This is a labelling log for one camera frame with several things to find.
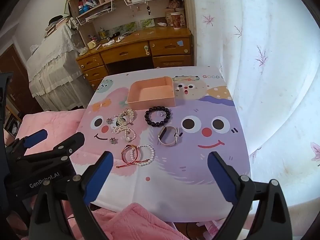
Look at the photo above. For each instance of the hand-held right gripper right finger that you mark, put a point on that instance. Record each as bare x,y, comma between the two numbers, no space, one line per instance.
222,177

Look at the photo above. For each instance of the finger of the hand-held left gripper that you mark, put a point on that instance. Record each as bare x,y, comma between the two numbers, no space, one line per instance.
36,138
71,143

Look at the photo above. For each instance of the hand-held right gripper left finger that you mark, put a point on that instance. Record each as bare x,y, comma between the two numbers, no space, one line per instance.
97,178

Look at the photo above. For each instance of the pink box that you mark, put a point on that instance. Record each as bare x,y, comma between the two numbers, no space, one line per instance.
150,105

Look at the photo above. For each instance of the pink bed quilt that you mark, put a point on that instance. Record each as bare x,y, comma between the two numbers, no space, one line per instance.
50,123

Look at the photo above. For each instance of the cartoon printed table cover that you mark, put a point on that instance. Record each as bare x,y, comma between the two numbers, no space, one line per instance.
200,167

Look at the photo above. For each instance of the pink fluffy blanket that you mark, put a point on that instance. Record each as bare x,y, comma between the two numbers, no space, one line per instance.
135,223

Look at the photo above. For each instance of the gold rhinestone hair comb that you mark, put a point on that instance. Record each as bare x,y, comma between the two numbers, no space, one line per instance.
125,116

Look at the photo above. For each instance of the brown wooden door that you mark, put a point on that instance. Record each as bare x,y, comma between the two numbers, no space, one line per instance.
12,80

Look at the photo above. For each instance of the yellow mug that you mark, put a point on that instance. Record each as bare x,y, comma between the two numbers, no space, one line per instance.
92,44

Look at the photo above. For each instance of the wooden desk with drawers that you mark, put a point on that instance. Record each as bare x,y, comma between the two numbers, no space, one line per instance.
130,52

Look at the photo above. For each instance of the white floral curtain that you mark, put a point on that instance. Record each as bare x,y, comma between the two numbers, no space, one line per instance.
275,80

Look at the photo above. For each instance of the stack of books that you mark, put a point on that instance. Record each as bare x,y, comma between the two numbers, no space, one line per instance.
53,26

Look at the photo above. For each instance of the small white bottle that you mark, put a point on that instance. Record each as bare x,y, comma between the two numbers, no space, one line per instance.
162,24

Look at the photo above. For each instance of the printed paper cup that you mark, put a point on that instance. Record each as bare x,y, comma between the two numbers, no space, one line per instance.
176,20

